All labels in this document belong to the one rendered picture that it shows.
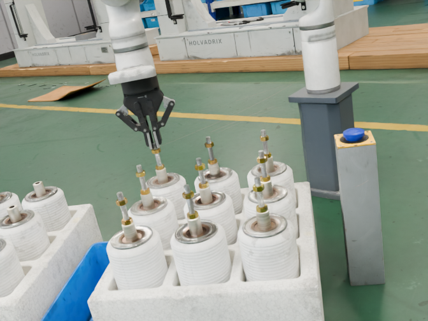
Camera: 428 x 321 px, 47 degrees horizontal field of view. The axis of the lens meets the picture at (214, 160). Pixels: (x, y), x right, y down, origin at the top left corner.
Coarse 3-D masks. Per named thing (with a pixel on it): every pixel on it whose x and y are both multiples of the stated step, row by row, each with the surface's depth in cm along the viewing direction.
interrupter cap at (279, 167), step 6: (276, 162) 106; (282, 162) 105; (252, 168) 105; (258, 168) 105; (276, 168) 104; (282, 168) 103; (252, 174) 103; (258, 174) 102; (270, 174) 101; (276, 174) 100
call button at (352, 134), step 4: (352, 128) 95; (356, 128) 95; (344, 132) 94; (348, 132) 93; (352, 132) 93; (356, 132) 92; (360, 132) 92; (364, 132) 93; (344, 136) 94; (348, 136) 92; (352, 136) 92; (356, 136) 92; (360, 136) 92; (348, 140) 93; (352, 140) 93; (356, 140) 93
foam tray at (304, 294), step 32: (96, 288) 87; (160, 288) 84; (192, 288) 82; (224, 288) 80; (256, 288) 79; (288, 288) 77; (320, 288) 95; (96, 320) 85; (128, 320) 84; (160, 320) 83; (192, 320) 82; (224, 320) 81; (256, 320) 80; (288, 320) 80; (320, 320) 79
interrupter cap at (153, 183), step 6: (168, 174) 111; (174, 174) 110; (150, 180) 110; (156, 180) 109; (168, 180) 108; (174, 180) 107; (150, 186) 106; (156, 186) 106; (162, 186) 105; (168, 186) 105
